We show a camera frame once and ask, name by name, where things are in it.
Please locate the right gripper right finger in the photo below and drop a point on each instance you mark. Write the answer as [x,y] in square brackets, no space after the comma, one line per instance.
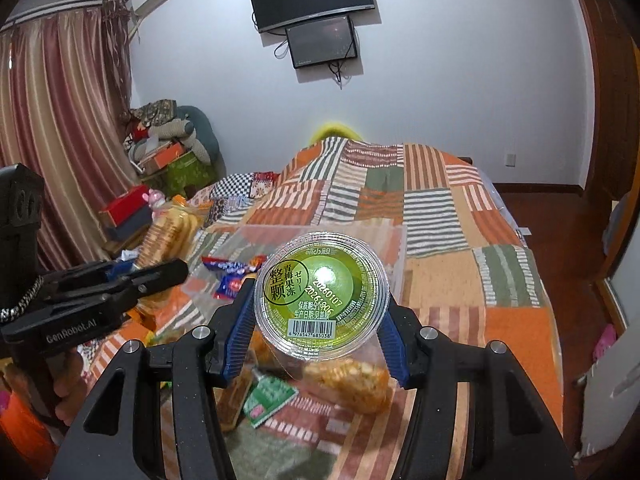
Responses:
[511,433]

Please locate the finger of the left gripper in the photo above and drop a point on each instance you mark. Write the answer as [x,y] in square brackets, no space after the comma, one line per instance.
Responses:
[76,315]
[87,275]

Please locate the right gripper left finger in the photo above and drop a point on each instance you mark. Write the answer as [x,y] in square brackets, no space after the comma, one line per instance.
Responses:
[150,401]

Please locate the long cracker pack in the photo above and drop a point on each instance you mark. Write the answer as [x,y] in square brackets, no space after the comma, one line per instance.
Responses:
[170,237]

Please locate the blue biscuit snack bag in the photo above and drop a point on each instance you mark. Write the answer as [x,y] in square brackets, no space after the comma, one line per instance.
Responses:
[232,274]

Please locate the clear plastic storage bin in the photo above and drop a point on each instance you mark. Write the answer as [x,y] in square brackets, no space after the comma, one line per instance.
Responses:
[197,304]

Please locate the green snack packet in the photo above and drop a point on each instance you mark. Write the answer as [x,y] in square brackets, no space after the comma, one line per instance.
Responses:
[268,396]

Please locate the peanut brittle clear pack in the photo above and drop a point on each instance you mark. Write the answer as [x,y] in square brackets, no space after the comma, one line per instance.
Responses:
[362,387]

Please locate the green jelly cup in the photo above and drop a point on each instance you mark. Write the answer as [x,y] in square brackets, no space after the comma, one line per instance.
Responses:
[321,296]

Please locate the person's hand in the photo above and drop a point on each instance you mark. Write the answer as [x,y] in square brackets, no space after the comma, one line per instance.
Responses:
[68,385]

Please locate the red box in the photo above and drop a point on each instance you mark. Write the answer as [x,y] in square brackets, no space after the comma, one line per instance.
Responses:
[123,206]

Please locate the pink plush toy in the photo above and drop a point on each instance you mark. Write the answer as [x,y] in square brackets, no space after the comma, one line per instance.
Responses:
[154,198]

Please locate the white decorated wardrobe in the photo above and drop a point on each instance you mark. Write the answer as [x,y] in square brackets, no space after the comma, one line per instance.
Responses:
[611,394]

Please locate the striped red gold curtain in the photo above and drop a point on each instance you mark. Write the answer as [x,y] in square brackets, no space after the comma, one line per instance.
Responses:
[65,93]

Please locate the patchwork orange green quilt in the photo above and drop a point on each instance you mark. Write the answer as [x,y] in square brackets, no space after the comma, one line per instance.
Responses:
[451,254]

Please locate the yellow object behind bed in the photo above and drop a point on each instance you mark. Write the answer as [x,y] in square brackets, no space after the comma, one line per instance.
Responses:
[330,129]

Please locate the wooden door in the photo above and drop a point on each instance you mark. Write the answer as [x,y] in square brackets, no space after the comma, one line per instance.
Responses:
[616,101]

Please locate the small black wall monitor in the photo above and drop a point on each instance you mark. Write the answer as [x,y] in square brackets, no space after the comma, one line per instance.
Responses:
[322,41]

